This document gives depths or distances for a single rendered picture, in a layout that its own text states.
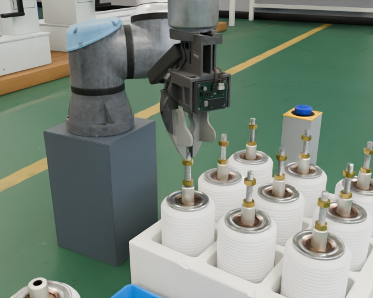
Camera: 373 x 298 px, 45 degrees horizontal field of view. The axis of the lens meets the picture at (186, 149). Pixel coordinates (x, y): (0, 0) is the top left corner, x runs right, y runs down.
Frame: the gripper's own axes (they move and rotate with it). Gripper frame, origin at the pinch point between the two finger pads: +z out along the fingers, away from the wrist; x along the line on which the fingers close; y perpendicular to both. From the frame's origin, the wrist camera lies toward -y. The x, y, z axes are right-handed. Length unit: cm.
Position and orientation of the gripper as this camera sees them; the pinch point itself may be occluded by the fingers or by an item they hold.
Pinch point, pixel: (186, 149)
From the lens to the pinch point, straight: 76.0
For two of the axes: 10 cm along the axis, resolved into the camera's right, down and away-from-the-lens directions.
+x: 8.6, -1.9, 4.7
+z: 0.0, 9.3, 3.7
